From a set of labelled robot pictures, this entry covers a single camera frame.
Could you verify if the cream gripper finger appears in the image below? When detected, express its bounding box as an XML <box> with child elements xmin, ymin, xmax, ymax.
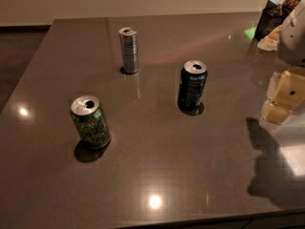
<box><xmin>261</xmin><ymin>67</ymin><xmax>305</xmax><ymax>125</ymax></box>

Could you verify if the green soda can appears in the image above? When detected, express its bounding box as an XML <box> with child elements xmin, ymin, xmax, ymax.
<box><xmin>71</xmin><ymin>95</ymin><xmax>111</xmax><ymax>149</ymax></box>

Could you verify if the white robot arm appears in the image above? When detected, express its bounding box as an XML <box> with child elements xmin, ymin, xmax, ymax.
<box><xmin>261</xmin><ymin>0</ymin><xmax>305</xmax><ymax>125</ymax></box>

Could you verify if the blue pepsi can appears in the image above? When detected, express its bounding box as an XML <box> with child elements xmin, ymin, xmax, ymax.
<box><xmin>177</xmin><ymin>60</ymin><xmax>208</xmax><ymax>110</ymax></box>

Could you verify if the silver soda can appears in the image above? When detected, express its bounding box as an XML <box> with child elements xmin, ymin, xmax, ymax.
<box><xmin>119</xmin><ymin>27</ymin><xmax>139</xmax><ymax>73</ymax></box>

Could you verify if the white snack packet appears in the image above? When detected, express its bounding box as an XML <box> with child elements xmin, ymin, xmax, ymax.
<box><xmin>257</xmin><ymin>26</ymin><xmax>282</xmax><ymax>52</ymax></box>

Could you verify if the black snack basket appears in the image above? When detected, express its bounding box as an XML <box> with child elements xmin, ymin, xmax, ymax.
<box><xmin>254</xmin><ymin>0</ymin><xmax>292</xmax><ymax>40</ymax></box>

